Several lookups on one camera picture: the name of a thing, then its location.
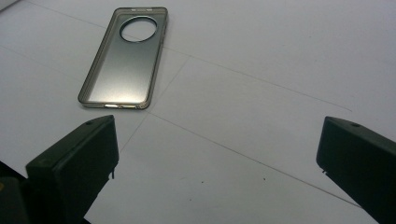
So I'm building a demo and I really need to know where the black frying pan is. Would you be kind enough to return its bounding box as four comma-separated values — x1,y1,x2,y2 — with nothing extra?
77,7,169,110

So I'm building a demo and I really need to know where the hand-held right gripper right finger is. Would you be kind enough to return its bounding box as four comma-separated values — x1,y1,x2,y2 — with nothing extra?
316,116,396,224

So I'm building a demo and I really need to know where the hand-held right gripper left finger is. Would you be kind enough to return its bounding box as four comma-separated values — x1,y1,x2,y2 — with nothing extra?
25,114,120,224

